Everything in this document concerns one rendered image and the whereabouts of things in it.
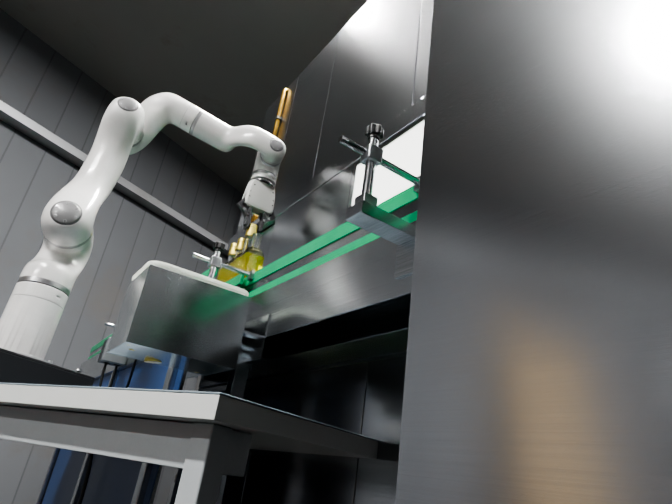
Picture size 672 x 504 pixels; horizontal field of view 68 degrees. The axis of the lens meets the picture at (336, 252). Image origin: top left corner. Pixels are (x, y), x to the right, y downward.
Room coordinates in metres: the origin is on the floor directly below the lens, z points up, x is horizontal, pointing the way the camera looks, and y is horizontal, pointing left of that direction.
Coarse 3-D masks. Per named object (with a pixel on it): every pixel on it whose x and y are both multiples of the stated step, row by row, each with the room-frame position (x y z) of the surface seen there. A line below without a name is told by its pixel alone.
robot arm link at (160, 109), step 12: (156, 96) 1.27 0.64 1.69; (168, 96) 1.27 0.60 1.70; (144, 108) 1.28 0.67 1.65; (156, 108) 1.27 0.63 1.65; (168, 108) 1.28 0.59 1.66; (180, 108) 1.28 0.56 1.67; (192, 108) 1.29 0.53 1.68; (144, 120) 1.30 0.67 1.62; (156, 120) 1.30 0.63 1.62; (168, 120) 1.31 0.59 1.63; (180, 120) 1.31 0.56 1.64; (192, 120) 1.30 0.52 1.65; (144, 132) 1.33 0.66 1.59; (156, 132) 1.33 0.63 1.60; (144, 144) 1.35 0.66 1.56
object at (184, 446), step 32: (0, 416) 1.07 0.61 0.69; (32, 416) 1.00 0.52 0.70; (64, 416) 0.94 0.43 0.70; (96, 416) 0.89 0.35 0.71; (64, 448) 0.93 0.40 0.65; (96, 448) 0.88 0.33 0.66; (128, 448) 0.83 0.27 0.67; (160, 448) 0.79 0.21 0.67; (192, 448) 0.74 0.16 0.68; (224, 448) 0.75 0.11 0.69; (192, 480) 0.74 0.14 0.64
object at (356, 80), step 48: (384, 0) 1.20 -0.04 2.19; (432, 0) 0.99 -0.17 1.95; (336, 48) 1.46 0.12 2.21; (384, 48) 1.17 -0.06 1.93; (288, 96) 1.79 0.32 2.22; (336, 96) 1.40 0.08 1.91; (384, 96) 1.14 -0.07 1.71; (288, 144) 1.69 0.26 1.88; (336, 144) 1.35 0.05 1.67; (288, 192) 1.60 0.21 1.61; (384, 336) 1.05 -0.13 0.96; (288, 384) 1.38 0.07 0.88; (336, 384) 1.19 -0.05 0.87; (384, 384) 1.03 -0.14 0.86; (384, 432) 1.02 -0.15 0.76
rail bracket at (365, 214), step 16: (368, 128) 0.63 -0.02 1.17; (352, 144) 0.61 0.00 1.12; (368, 144) 0.62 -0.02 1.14; (368, 160) 0.63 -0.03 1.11; (384, 160) 0.64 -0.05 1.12; (368, 176) 0.63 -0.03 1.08; (400, 176) 0.67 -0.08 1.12; (368, 192) 0.63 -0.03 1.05; (416, 192) 0.70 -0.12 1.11; (352, 208) 0.63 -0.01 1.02; (368, 208) 0.61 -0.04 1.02; (368, 224) 0.64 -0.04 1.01; (384, 224) 0.63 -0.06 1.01; (400, 224) 0.64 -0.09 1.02; (400, 240) 0.68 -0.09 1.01; (400, 256) 0.69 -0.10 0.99; (400, 272) 0.69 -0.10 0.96
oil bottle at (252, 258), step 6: (252, 246) 1.36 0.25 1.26; (246, 252) 1.34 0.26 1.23; (252, 252) 1.34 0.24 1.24; (258, 252) 1.35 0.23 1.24; (240, 258) 1.38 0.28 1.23; (246, 258) 1.34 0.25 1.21; (252, 258) 1.34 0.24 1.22; (258, 258) 1.35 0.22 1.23; (240, 264) 1.37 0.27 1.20; (246, 264) 1.34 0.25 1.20; (252, 264) 1.35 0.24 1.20; (258, 264) 1.36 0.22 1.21; (246, 270) 1.34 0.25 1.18; (246, 276) 1.34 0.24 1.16
